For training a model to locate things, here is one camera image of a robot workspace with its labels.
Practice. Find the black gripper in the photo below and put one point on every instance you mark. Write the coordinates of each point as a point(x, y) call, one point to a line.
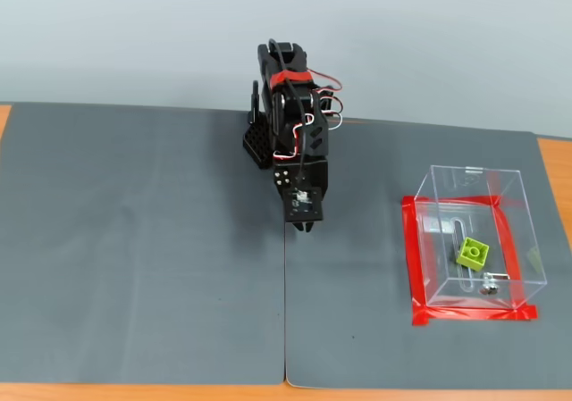
point(282, 177)

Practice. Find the dark grey mat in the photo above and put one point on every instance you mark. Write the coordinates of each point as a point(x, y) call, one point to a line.
point(134, 240)
point(357, 329)

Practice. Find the red tape band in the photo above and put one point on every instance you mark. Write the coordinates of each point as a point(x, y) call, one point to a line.
point(290, 78)

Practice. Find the black table clamp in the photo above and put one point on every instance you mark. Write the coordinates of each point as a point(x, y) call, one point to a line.
point(254, 144)

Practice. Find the transparent plastic box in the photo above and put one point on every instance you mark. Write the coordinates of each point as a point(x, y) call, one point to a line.
point(469, 177)

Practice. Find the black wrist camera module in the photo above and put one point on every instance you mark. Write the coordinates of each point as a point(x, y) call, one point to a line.
point(304, 204)

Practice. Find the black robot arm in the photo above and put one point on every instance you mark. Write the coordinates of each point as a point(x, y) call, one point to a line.
point(313, 142)

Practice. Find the silver metal box latch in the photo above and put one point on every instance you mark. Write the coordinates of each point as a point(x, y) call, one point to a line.
point(489, 282)

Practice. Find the green lego block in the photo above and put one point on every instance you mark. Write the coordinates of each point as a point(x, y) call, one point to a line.
point(471, 256)

